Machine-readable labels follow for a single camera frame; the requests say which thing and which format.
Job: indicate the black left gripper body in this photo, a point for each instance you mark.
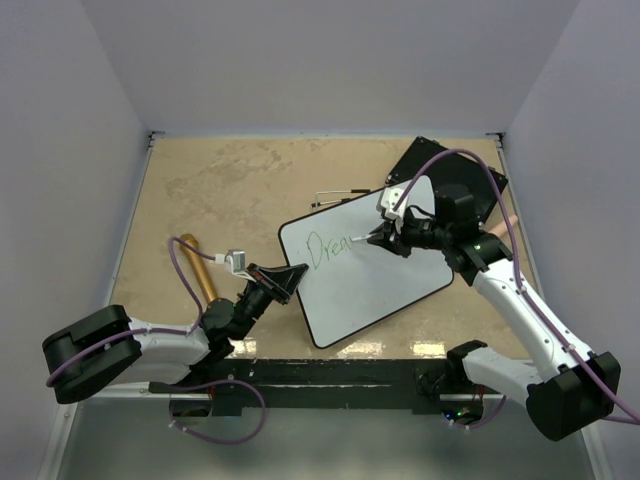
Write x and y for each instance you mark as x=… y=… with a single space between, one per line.
x=255 y=299

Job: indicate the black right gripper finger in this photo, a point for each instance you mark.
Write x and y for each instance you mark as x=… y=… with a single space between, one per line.
x=384 y=231
x=392 y=245

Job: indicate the black ribbed board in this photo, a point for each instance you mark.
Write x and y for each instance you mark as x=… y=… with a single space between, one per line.
x=454 y=169

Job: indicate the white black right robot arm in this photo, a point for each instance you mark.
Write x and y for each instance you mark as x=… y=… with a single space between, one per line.
x=566 y=386

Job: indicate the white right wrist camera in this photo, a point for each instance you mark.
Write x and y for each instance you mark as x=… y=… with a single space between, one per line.
x=392 y=205

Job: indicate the white whiteboard black frame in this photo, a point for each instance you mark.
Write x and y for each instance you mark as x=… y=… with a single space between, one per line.
x=351 y=285

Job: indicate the black wire whiteboard stand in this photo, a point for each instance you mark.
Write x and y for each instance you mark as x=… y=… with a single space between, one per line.
x=328 y=198

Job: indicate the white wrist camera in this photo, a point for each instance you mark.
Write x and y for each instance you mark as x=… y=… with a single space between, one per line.
x=392 y=205
x=234 y=261

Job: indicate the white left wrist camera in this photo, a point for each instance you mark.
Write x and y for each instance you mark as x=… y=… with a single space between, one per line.
x=234 y=261

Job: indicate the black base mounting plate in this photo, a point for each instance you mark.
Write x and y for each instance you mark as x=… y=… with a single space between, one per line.
x=417 y=385

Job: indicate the pink beige cylinder toy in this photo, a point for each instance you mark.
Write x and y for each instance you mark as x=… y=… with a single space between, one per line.
x=501 y=230

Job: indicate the gold toy microphone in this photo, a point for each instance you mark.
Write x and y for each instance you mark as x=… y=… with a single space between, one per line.
x=190 y=248

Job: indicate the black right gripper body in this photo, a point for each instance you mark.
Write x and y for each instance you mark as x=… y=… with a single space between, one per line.
x=422 y=233

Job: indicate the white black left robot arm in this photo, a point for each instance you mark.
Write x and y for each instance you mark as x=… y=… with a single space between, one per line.
x=109 y=347

